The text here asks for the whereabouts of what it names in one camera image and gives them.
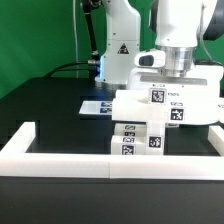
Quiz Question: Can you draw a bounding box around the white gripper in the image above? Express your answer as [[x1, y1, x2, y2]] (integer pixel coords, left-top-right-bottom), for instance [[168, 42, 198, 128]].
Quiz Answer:
[[127, 65, 223, 98]]

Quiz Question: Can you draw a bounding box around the black cable on table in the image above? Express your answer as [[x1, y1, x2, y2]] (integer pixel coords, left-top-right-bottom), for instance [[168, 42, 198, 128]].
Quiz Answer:
[[44, 61, 101, 79]]

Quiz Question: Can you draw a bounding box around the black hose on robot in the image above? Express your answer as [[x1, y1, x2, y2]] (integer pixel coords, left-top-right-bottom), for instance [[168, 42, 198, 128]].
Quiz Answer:
[[79, 0, 106, 62]]

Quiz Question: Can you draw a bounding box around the white chair seat part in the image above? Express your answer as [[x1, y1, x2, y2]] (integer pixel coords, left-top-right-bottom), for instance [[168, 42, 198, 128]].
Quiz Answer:
[[146, 121, 165, 155]]

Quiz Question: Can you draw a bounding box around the white marker base sheet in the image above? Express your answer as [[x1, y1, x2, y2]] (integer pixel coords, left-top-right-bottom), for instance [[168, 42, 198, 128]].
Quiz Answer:
[[79, 101, 112, 115]]

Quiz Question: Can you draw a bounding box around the white U-shaped fence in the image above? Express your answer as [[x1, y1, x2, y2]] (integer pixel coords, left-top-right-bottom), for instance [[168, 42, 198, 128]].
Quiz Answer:
[[0, 122, 224, 180]]

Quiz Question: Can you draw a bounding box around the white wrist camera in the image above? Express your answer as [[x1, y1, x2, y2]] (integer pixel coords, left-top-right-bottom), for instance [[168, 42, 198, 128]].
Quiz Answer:
[[134, 49, 166, 68]]

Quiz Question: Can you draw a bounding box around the small tagged cube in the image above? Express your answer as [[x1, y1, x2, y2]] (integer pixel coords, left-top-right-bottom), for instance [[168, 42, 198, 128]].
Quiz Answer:
[[149, 84, 167, 104], [165, 123, 180, 128]]

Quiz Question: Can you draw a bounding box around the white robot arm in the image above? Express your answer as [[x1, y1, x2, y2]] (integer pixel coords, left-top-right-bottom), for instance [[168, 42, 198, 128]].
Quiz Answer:
[[96, 0, 224, 103]]

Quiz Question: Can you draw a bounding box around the white chair back frame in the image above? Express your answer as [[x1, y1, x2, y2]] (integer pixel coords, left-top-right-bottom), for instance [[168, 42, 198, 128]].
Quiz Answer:
[[112, 90, 224, 125]]

